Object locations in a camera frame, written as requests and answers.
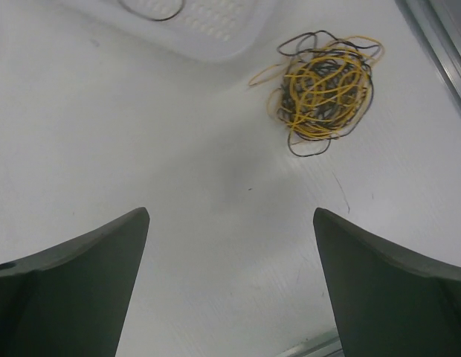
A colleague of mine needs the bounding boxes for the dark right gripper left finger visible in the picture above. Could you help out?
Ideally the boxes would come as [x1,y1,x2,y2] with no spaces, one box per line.
[0,208,149,356]

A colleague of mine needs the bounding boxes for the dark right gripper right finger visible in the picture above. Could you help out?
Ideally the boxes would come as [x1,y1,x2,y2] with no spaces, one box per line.
[313,208,461,356]

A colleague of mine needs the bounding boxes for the yellow and black cables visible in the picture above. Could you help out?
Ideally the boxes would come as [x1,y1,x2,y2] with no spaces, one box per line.
[248,30,385,157]

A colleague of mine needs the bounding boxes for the white middle perforated basket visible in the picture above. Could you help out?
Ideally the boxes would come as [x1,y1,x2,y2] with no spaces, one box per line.
[63,0,278,63]

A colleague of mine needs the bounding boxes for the aluminium frame rail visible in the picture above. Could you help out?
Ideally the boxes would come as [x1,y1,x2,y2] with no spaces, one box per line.
[402,1,461,111]

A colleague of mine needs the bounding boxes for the grey-black cables in middle basket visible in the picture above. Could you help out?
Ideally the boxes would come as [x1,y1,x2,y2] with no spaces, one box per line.
[117,0,185,22]

